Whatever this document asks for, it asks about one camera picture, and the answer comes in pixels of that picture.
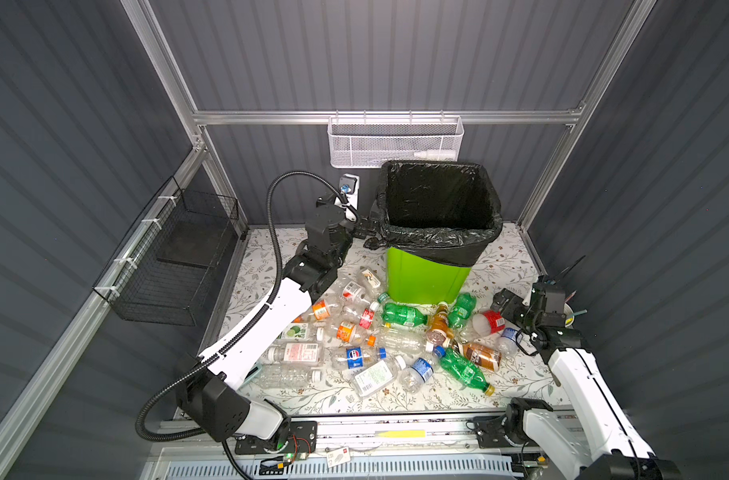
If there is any red white round bottle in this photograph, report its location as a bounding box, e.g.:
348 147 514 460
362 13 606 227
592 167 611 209
471 310 506 337

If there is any clear bottle red white label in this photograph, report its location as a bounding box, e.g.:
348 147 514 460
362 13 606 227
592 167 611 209
342 280 373 307

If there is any clear bottle blue label front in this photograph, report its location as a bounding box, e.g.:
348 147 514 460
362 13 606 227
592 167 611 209
400 357 435 394

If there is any clear bottle blue label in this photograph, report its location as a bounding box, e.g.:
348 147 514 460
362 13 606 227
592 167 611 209
400 357 435 394
496 327 520 358

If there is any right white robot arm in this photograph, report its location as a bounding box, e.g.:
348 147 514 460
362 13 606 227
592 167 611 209
492 277 683 479

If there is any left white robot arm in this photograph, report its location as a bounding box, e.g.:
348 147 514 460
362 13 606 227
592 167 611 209
174 202 354 444

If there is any black bin liner bag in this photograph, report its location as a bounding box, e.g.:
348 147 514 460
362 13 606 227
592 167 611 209
364 160 504 267

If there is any white cup pencil holder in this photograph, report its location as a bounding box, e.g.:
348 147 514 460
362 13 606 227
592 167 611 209
564 304 575 327

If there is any brown Nescafe bottle lying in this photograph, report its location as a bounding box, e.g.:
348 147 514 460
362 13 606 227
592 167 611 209
453 340 503 372

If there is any clear bottle orange label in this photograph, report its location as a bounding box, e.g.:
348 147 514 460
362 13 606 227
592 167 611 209
294 299 342 323

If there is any clear bottle green lime label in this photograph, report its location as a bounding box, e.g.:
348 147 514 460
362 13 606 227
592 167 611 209
278 323 326 342

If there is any brown Nescafe bottle upright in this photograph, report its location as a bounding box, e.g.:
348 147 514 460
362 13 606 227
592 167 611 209
427 302 450 346

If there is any clear bottle orange cap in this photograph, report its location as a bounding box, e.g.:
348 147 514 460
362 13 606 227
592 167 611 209
330 321 377 346

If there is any green bottle yellow cap left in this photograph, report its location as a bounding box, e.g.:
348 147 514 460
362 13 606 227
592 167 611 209
377 292 428 328

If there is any clear bottle pink label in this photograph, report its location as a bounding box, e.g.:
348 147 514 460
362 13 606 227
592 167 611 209
260 342 324 367

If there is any Pepsi label clear bottle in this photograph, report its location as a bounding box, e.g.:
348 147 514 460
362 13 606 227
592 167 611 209
330 346 388 371

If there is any clear crumpled bottle centre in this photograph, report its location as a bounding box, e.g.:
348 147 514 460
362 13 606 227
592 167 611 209
376 330 428 356

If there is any clear bottle white green label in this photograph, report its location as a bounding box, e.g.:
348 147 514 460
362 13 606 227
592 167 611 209
352 355 407 398

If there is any clear ribbed empty bottle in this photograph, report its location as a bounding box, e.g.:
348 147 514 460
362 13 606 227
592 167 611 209
252 365 324 389

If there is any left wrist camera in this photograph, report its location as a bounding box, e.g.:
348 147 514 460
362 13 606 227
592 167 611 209
338 173 360 208

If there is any white wire wall basket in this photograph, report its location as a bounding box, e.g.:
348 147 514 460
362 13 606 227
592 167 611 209
326 114 465 169

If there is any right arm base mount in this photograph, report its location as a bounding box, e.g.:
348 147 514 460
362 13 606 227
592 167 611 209
472 415 524 449

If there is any black wire wall basket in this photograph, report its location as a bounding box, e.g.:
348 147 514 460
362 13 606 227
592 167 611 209
94 181 240 327

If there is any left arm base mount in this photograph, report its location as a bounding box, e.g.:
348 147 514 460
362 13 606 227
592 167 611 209
234 420 318 455

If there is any white tag on rail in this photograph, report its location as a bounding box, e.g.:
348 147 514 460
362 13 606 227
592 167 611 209
326 447 352 469

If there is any black corrugated cable left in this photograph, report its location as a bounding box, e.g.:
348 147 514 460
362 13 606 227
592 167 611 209
134 170 348 480

